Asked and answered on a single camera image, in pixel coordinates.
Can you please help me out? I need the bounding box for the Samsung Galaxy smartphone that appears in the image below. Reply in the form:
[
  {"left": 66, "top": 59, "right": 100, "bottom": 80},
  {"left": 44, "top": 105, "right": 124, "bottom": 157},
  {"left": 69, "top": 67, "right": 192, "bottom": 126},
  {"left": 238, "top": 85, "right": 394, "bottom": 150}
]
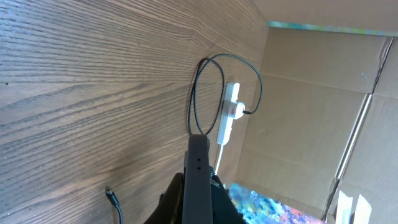
[{"left": 182, "top": 134, "right": 213, "bottom": 224}]

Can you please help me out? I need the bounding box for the white charger adapter plug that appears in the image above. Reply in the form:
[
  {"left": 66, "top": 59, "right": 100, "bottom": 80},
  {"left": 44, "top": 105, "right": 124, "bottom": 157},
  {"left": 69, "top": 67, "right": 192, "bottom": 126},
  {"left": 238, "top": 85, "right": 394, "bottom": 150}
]
[{"left": 228, "top": 102, "right": 245, "bottom": 119}]

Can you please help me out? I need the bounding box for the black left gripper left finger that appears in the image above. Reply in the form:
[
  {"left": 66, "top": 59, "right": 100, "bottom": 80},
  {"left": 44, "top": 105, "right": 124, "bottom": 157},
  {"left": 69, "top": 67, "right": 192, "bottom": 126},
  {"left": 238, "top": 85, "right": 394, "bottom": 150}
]
[{"left": 144, "top": 173, "right": 184, "bottom": 224}]

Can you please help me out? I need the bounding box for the cardboard back panel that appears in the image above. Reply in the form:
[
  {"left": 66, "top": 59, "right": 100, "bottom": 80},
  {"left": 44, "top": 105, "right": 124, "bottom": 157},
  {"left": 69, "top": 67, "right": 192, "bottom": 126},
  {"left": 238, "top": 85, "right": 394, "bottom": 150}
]
[{"left": 254, "top": 0, "right": 397, "bottom": 32}]

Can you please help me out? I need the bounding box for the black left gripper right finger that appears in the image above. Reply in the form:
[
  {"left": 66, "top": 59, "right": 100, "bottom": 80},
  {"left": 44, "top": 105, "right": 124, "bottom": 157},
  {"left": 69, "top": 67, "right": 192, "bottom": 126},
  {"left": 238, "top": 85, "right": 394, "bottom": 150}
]
[{"left": 211, "top": 175, "right": 246, "bottom": 224}]

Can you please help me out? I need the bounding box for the black USB charging cable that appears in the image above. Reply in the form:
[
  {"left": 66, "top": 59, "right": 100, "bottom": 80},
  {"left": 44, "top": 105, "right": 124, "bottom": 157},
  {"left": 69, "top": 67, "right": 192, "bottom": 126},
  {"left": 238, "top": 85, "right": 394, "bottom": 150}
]
[{"left": 105, "top": 53, "right": 264, "bottom": 224}]

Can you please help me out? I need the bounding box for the white power strip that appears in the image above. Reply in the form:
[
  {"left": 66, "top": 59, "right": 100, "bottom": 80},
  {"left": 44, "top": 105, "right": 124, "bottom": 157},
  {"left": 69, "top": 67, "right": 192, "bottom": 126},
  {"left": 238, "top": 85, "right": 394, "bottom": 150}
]
[{"left": 217, "top": 82, "right": 240, "bottom": 146}]

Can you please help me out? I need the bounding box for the cardboard side panel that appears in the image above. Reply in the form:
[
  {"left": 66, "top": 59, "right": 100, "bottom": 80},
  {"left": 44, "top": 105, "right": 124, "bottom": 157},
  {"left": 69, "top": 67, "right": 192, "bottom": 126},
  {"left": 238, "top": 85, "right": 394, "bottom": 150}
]
[{"left": 219, "top": 28, "right": 397, "bottom": 223}]

